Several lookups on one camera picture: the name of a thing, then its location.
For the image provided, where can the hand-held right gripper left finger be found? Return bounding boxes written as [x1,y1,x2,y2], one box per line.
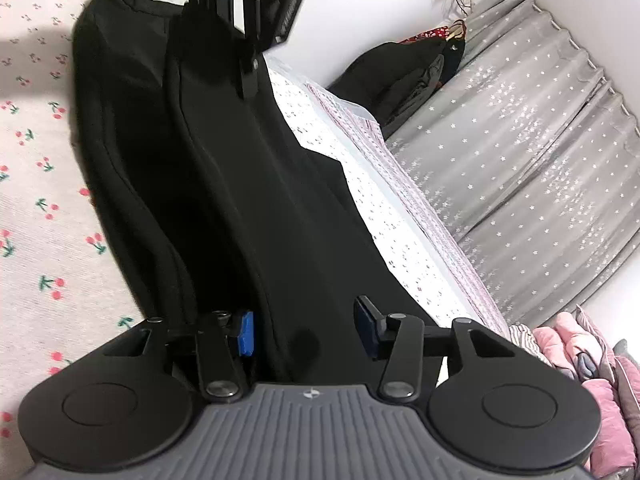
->
[102,309,257,403]

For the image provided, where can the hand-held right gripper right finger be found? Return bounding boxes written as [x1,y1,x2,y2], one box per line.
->
[353,296,517,403]

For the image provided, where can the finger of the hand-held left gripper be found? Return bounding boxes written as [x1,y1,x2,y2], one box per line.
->
[231,0,262,101]
[182,0,236,28]

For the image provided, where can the black pants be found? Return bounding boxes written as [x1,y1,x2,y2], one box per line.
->
[70,0,446,392]

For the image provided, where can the black hanging jacket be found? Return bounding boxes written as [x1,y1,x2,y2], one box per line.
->
[327,40,468,128]

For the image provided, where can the white dotted sheet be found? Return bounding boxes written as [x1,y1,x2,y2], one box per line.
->
[267,55,501,337]

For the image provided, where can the red floral garment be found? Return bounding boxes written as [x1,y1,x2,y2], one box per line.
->
[397,24,451,47]

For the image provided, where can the striped folded garment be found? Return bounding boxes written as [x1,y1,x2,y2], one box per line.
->
[509,324,545,357]

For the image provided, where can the grey star print curtain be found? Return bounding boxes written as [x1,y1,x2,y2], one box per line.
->
[385,0,640,332]

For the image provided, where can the pile of pink folded clothes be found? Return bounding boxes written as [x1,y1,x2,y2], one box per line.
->
[532,310,640,480]

